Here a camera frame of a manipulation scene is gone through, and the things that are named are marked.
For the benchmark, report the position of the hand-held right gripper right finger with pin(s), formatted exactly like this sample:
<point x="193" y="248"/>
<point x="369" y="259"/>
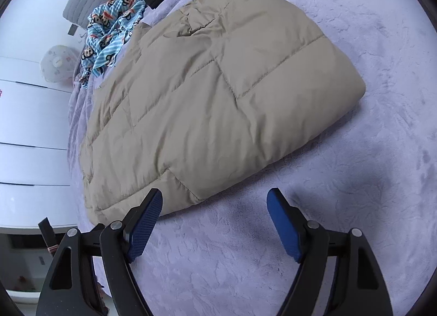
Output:
<point x="285" y="224"/>

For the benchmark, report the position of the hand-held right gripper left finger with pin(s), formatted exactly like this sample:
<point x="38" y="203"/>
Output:
<point x="145" y="224"/>

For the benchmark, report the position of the beige puffer jacket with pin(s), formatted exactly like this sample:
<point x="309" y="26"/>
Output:
<point x="211" y="97"/>

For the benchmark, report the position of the purple plush blanket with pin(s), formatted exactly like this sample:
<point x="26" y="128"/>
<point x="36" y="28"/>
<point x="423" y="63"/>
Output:
<point x="341" y="166"/>

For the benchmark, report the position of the white wardrobe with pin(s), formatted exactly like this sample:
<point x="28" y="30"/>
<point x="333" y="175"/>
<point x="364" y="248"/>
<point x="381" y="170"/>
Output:
<point x="30" y="131"/>

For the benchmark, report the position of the white covered fan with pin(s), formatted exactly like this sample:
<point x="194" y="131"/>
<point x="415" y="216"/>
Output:
<point x="56" y="63"/>

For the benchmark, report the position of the blue monkey print garment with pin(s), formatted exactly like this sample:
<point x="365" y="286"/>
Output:
<point x="105" y="33"/>

